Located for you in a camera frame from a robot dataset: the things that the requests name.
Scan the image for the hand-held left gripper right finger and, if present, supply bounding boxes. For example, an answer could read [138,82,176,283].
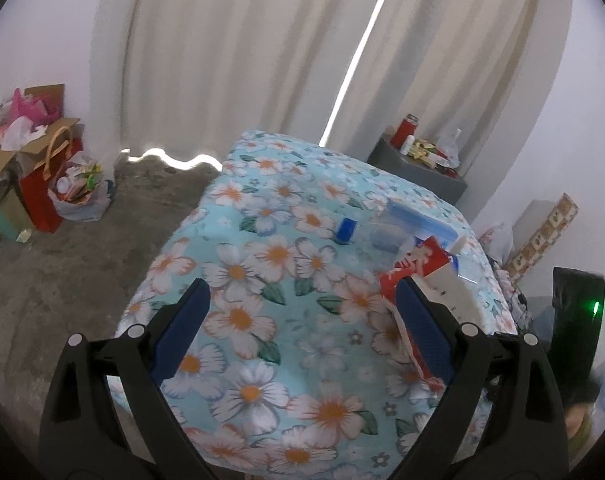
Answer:
[387,277,570,480]

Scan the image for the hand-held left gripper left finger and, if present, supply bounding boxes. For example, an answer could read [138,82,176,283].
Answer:
[38,277,213,480]

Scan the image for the red and white carton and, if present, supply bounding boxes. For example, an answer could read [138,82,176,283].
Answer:
[379,236,478,393]

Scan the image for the clear plastic bottle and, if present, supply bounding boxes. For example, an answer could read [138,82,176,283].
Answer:
[369,220,415,256]

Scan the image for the clear plastic container blue lid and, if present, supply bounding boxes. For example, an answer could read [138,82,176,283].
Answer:
[385,199,458,248]

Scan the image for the floral pillow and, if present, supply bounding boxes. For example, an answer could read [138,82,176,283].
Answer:
[479,222,515,266]

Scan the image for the floral light blue cloth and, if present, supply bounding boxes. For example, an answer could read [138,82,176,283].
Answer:
[113,130,520,480]

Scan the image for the grey flat board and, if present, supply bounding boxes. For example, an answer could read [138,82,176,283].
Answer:
[512,200,558,256]

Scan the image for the small blue box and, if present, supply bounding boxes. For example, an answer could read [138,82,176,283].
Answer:
[336,217,358,246]

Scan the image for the grey cabinet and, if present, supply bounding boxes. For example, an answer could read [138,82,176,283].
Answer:
[366,133,469,206]

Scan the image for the filled translucent plastic bag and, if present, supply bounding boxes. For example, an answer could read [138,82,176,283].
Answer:
[47,150,114,222]

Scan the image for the pile of small packets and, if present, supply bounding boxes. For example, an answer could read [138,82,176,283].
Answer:
[412,139,448,166]

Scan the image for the clear plastic bag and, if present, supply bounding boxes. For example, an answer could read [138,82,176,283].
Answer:
[435,129,463,168]

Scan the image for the red gift bag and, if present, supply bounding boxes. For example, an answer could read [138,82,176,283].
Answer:
[20,125,86,233]

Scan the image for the red candle jar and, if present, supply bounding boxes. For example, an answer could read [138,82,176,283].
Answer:
[392,114,419,150]

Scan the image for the teal box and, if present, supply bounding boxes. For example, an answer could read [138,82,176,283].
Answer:
[0,192,36,243]

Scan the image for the pink plastic bag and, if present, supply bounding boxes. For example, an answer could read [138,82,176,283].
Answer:
[10,89,50,126]

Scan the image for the beige curtain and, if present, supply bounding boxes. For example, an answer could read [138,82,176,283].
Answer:
[97,0,575,206]

